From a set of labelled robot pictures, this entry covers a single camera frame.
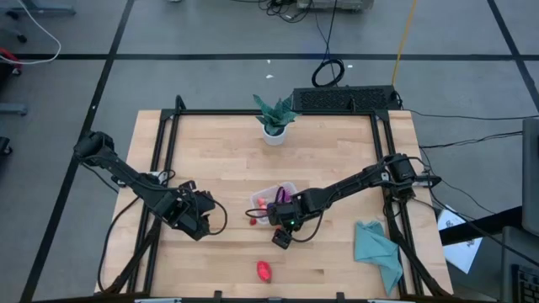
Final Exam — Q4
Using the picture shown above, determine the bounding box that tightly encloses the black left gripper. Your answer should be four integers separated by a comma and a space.
179, 180, 217, 242

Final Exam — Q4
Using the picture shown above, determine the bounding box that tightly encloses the pink white striped toy fruit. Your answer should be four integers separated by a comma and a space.
275, 186, 295, 204

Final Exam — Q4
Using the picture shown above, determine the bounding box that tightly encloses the large red toy fruit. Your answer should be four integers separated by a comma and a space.
256, 260, 274, 284

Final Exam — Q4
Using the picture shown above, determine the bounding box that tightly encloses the clear plastic tupperware container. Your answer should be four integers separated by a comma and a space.
250, 180, 300, 226

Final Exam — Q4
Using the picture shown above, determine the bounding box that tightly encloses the green plant in white pot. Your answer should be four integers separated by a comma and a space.
251, 93, 301, 147

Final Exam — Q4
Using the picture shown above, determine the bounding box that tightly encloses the teal cloth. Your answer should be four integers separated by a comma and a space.
353, 221, 404, 298

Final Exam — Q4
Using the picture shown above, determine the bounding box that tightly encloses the black keyboard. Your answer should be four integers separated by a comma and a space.
511, 263, 539, 303
291, 84, 399, 114

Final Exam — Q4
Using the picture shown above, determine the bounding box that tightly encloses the white paper sheet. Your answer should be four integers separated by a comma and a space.
436, 205, 483, 274

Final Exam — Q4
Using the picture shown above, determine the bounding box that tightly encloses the black desk edge bar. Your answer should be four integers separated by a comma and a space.
440, 205, 523, 246

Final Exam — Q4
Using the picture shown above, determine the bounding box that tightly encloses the grey metal foot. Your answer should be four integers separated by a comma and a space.
0, 104, 29, 118

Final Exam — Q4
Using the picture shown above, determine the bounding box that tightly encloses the grey equipment box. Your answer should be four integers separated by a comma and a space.
296, 0, 375, 13

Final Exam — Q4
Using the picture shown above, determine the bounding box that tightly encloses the red cart part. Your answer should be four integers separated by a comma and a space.
0, 47, 23, 77

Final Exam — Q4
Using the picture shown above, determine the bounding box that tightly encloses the grey metal stand leg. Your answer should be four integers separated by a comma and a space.
0, 0, 77, 19

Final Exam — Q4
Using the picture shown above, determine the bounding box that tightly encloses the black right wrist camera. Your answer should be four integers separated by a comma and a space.
271, 229, 293, 250

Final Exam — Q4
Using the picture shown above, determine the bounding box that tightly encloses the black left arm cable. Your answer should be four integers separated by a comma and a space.
208, 197, 229, 237

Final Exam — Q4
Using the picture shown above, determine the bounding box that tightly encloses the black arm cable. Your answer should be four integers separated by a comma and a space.
208, 197, 229, 237
245, 207, 324, 245

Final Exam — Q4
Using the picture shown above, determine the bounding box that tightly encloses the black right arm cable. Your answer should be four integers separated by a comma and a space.
245, 207, 324, 245

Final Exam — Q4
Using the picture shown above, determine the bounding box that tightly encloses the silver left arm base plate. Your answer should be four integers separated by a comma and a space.
112, 170, 169, 189

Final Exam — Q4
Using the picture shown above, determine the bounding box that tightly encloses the black aluminium table frame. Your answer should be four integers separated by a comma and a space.
99, 94, 454, 303

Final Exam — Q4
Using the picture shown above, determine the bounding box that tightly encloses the coiled black cable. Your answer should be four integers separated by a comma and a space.
310, 0, 346, 88

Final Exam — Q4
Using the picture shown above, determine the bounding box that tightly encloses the thin black floor cable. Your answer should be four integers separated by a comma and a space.
406, 108, 539, 121
419, 130, 523, 149

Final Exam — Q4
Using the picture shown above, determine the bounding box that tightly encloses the tangle of black cables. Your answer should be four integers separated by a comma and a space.
229, 0, 315, 24

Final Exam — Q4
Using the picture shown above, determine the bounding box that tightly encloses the white cable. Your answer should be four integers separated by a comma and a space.
0, 0, 62, 66

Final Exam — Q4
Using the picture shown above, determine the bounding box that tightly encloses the yellow cable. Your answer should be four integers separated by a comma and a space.
390, 0, 419, 88

